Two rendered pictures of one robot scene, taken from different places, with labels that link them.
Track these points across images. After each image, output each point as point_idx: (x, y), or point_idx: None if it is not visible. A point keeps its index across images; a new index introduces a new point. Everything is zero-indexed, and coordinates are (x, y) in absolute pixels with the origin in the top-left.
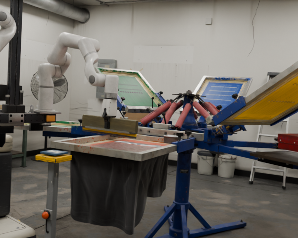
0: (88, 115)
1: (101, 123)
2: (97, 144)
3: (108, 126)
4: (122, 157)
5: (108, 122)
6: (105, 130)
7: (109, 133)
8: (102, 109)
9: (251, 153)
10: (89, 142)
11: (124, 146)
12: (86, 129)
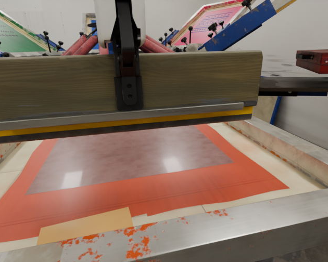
0: None
1: (93, 90)
2: (48, 158)
3: (139, 99)
4: None
5: (139, 76)
6: (127, 117)
7: (137, 125)
8: (103, 6)
9: (263, 88)
10: (8, 157)
11: (120, 135)
12: (8, 132)
